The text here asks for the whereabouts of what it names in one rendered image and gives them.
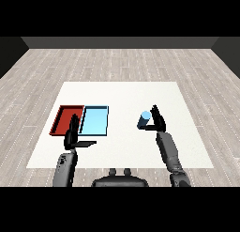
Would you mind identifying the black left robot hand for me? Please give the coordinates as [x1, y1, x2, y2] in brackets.
[63, 114, 98, 151]

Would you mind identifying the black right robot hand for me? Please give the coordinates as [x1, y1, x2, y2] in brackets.
[143, 104, 167, 133]

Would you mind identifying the small blue can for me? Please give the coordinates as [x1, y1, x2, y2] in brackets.
[136, 110, 153, 131]

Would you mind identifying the red shallow open box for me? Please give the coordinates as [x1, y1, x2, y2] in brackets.
[49, 104, 85, 137]

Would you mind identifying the light blue shallow open box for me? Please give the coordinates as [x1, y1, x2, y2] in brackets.
[78, 105, 110, 137]

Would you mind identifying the dark grey robot body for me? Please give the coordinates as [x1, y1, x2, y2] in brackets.
[91, 168, 150, 188]

